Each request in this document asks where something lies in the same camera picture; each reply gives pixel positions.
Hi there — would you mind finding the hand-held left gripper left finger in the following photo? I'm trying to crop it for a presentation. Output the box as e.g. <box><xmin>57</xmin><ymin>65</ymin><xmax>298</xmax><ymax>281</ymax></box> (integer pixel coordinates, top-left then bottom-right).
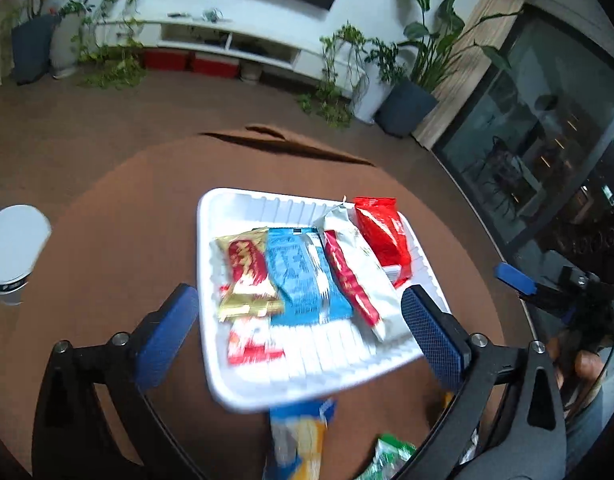
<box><xmin>32</xmin><ymin>282</ymin><xmax>200</xmax><ymax>480</ymax></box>

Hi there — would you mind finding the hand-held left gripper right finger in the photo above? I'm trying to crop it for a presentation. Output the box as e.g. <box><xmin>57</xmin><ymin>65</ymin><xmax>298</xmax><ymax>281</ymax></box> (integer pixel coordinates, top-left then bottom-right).
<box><xmin>401</xmin><ymin>285</ymin><xmax>568</xmax><ymax>480</ymax></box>

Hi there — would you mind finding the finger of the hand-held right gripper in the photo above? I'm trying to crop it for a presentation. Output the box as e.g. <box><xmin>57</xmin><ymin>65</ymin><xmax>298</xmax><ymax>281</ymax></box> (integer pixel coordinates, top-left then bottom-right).
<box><xmin>494</xmin><ymin>261</ymin><xmax>562</xmax><ymax>311</ymax></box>

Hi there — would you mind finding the white red-striped snack packet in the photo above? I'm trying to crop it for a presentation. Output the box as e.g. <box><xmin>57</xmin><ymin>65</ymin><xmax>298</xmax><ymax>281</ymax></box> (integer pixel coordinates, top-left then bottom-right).
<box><xmin>312</xmin><ymin>197</ymin><xmax>414</xmax><ymax>344</ymax></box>

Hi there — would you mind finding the red and white snack packet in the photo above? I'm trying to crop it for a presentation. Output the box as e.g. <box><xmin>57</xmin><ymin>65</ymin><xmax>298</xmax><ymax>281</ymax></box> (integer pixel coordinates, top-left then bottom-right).
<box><xmin>227</xmin><ymin>317</ymin><xmax>286</xmax><ymax>366</ymax></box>

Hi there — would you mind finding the white foam tray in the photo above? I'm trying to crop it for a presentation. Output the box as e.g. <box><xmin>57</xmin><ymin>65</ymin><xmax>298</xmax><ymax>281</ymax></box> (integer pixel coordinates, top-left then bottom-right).
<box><xmin>197</xmin><ymin>187</ymin><xmax>452</xmax><ymax>414</ymax></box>

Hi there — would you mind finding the gold and red snack packet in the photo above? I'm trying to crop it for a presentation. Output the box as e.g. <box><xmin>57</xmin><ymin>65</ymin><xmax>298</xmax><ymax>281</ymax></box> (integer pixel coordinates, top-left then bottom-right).
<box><xmin>216</xmin><ymin>227</ymin><xmax>286</xmax><ymax>322</ymax></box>

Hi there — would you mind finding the large red snack bag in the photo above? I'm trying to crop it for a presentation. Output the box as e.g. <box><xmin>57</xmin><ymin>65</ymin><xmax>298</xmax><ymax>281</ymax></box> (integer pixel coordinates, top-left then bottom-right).
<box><xmin>353</xmin><ymin>196</ymin><xmax>414</xmax><ymax>288</ymax></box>

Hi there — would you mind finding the green snack packet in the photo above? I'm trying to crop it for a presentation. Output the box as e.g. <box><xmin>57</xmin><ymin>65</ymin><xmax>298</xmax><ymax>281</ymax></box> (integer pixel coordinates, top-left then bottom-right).
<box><xmin>354</xmin><ymin>433</ymin><xmax>418</xmax><ymax>480</ymax></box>

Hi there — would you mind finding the light blue snack packet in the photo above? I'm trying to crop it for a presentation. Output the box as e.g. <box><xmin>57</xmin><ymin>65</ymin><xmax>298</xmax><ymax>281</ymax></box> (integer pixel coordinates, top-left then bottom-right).
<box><xmin>264</xmin><ymin>226</ymin><xmax>355</xmax><ymax>329</ymax></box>

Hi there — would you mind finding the yellow and blue snack packet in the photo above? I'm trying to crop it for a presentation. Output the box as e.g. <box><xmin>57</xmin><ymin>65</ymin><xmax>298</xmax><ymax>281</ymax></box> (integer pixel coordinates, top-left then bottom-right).
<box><xmin>262</xmin><ymin>397</ymin><xmax>336</xmax><ymax>480</ymax></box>

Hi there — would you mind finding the person's right hand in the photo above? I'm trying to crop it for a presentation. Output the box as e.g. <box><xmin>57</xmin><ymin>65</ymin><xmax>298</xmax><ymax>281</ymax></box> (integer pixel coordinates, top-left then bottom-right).
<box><xmin>547</xmin><ymin>337</ymin><xmax>608</xmax><ymax>411</ymax></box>

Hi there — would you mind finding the round brown-clothed table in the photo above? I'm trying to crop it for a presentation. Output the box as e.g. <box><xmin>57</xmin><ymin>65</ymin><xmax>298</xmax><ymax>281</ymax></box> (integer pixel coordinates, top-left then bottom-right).
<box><xmin>0</xmin><ymin>124</ymin><xmax>510</xmax><ymax>480</ymax></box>

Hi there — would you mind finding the black chair behind glass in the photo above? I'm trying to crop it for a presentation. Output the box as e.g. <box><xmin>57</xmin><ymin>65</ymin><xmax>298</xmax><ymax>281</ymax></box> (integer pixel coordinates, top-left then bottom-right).
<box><xmin>479</xmin><ymin>135</ymin><xmax>535</xmax><ymax>211</ymax></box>

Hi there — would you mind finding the glass sliding door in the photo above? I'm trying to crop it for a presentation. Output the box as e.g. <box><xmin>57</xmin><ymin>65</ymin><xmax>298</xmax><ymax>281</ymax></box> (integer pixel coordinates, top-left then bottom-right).
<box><xmin>432</xmin><ymin>2</ymin><xmax>614</xmax><ymax>273</ymax></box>

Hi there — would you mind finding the white cylindrical container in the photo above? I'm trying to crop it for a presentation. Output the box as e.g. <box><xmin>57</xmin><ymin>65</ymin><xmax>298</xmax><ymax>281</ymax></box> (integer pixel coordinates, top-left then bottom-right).
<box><xmin>0</xmin><ymin>204</ymin><xmax>52</xmax><ymax>307</ymax></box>

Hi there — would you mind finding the square dark blue planter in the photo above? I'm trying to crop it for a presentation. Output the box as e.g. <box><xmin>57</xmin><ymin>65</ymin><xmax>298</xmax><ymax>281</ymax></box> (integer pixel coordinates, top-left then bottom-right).
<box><xmin>374</xmin><ymin>78</ymin><xmax>440</xmax><ymax>138</ymax></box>

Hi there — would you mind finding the tall white plant pot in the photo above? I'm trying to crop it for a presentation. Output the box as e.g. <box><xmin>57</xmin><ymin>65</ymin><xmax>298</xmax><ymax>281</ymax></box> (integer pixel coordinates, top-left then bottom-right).
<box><xmin>354</xmin><ymin>77</ymin><xmax>395</xmax><ymax>125</ymax></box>

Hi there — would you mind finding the large potted plant dark pot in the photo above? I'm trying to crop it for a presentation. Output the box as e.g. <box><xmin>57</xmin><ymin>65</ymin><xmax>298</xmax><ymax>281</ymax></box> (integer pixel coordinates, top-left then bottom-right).
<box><xmin>412</xmin><ymin>0</ymin><xmax>530</xmax><ymax>151</ymax></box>

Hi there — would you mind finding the large broad-leaf plant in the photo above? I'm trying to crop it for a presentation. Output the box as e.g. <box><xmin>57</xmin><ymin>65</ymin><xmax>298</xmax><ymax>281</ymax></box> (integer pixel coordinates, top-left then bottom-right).
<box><xmin>396</xmin><ymin>0</ymin><xmax>522</xmax><ymax>94</ymax></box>

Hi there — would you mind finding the bushy green plant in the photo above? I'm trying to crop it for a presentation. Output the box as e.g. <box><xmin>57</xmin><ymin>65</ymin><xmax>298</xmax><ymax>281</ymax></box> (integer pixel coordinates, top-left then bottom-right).
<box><xmin>364</xmin><ymin>37</ymin><xmax>412</xmax><ymax>86</ymax></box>

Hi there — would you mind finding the trailing vine plant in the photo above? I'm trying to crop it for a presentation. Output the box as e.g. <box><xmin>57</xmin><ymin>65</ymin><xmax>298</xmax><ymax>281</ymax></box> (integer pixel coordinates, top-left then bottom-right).
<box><xmin>297</xmin><ymin>22</ymin><xmax>370</xmax><ymax>129</ymax></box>

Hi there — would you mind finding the red storage box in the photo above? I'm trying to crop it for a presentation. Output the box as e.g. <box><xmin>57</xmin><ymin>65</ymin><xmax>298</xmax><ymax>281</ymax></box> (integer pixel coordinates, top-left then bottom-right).
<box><xmin>189</xmin><ymin>51</ymin><xmax>240</xmax><ymax>80</ymax></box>

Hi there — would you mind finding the pothos plant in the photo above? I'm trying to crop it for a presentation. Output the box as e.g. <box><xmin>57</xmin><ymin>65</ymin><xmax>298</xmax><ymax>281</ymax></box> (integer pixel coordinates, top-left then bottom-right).
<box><xmin>72</xmin><ymin>0</ymin><xmax>148</xmax><ymax>90</ymax></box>

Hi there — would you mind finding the white TV console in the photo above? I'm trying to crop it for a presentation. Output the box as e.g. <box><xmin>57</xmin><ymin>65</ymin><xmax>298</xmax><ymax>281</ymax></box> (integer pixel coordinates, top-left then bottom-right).
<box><xmin>94</xmin><ymin>15</ymin><xmax>368</xmax><ymax>92</ymax></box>

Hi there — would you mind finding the grey-white plant pot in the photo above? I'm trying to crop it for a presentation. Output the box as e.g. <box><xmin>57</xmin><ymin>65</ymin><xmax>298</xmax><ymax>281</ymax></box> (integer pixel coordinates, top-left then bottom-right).
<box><xmin>51</xmin><ymin>10</ymin><xmax>95</xmax><ymax>80</ymax></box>

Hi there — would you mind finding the round blue-grey plant pot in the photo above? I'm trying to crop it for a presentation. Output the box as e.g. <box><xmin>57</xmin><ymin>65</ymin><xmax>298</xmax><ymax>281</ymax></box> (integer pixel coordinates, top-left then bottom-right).
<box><xmin>11</xmin><ymin>14</ymin><xmax>58</xmax><ymax>86</ymax></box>

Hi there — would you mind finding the small green plant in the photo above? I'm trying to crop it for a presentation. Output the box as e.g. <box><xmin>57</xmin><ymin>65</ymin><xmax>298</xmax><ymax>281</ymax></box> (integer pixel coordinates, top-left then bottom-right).
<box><xmin>59</xmin><ymin>0</ymin><xmax>95</xmax><ymax>19</ymax></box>

